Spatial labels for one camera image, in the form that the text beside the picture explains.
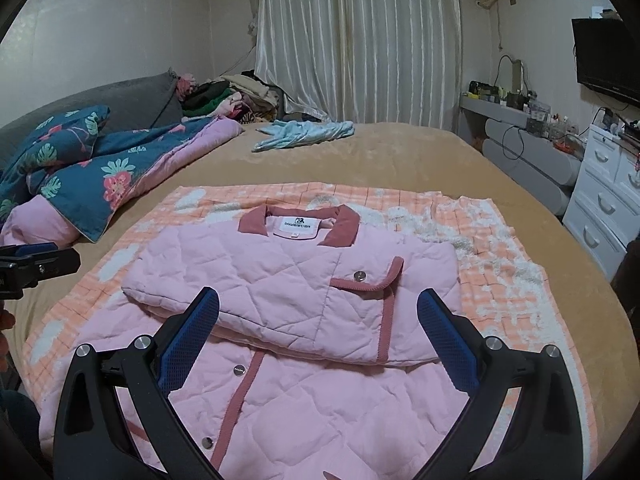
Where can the person's blue pants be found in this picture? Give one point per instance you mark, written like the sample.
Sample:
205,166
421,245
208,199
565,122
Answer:
17,425

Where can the pile of clothes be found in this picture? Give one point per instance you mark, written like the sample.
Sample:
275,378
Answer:
235,97

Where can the orange checked blanket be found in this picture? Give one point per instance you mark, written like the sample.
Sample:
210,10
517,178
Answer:
500,280

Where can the person's left hand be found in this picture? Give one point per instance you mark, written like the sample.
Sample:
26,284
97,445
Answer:
5,320

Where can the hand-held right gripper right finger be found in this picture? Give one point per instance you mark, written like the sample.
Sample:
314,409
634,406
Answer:
447,337

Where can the black television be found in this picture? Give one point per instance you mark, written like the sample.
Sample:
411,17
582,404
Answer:
607,60

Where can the white drawer cabinet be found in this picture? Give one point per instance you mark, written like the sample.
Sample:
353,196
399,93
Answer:
600,200

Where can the floral blue quilt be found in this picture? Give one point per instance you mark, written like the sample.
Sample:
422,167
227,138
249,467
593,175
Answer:
130,165

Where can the cluttered white desk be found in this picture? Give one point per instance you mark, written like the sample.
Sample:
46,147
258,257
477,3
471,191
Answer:
525,160

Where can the light blue garment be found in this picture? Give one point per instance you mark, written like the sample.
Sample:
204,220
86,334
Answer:
300,135

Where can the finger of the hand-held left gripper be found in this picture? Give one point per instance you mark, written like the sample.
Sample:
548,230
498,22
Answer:
35,247
57,262

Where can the grey pillow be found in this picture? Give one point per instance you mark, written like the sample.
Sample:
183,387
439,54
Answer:
125,105

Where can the small clutter on shelf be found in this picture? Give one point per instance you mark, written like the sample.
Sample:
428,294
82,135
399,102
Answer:
535,112

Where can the pink quilted jacket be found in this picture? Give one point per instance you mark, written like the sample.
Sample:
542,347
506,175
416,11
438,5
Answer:
280,410

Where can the white curtain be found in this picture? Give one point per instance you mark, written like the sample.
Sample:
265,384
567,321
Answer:
360,40

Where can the bed with tan cover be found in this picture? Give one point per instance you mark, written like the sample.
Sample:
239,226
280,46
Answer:
400,160

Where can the floral blue pillow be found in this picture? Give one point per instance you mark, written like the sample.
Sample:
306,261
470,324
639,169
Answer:
60,135

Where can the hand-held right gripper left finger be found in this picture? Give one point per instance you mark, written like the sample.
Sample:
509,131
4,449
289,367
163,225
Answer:
192,332

